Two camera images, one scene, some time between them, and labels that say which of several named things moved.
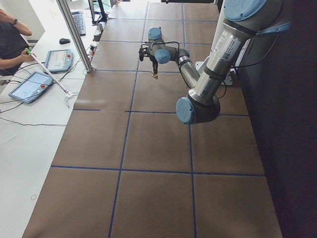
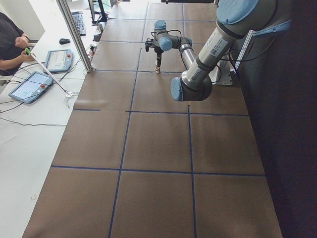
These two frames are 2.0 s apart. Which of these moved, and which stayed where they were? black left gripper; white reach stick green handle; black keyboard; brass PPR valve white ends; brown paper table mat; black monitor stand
Moved: black left gripper; brass PPR valve white ends
Stayed: white reach stick green handle; brown paper table mat; black keyboard; black monitor stand
